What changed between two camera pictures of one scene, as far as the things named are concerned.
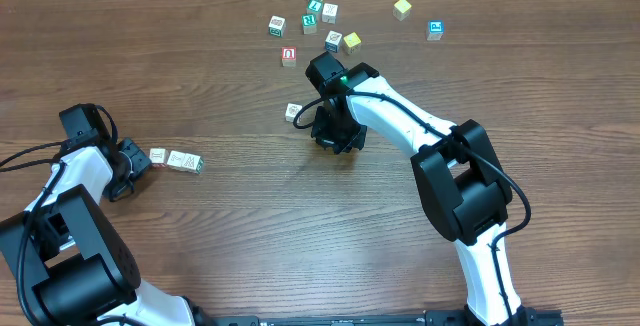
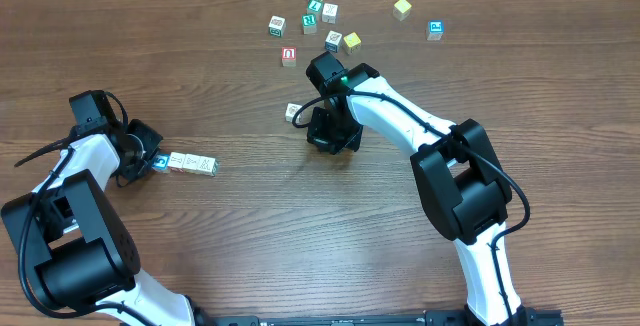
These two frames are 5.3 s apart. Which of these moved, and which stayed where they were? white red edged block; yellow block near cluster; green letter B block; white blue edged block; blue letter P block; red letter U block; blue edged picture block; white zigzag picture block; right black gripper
Moved: white blue edged block; white red edged block; white zigzag picture block
Stayed: yellow block near cluster; green letter B block; red letter U block; blue letter P block; blue edged picture block; right black gripper
